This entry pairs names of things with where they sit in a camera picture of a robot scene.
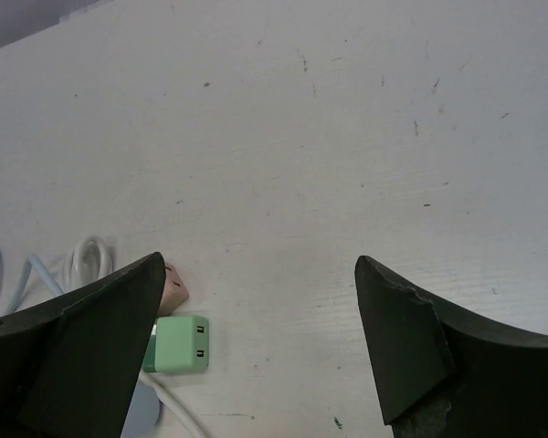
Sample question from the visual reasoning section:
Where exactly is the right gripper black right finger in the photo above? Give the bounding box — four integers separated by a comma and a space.
354, 255, 548, 437

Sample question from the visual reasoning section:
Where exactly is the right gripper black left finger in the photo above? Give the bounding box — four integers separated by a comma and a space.
0, 252, 165, 437

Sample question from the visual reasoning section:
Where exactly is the light blue power cable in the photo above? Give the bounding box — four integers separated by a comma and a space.
0, 234, 68, 320

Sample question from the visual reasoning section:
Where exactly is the pink plug adapter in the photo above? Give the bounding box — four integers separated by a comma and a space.
157, 263, 189, 317

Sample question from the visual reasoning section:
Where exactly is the green usb charger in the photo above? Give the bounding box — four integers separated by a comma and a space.
142, 315, 209, 374

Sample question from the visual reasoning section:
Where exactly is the light blue wall plug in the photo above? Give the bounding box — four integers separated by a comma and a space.
121, 372, 161, 438

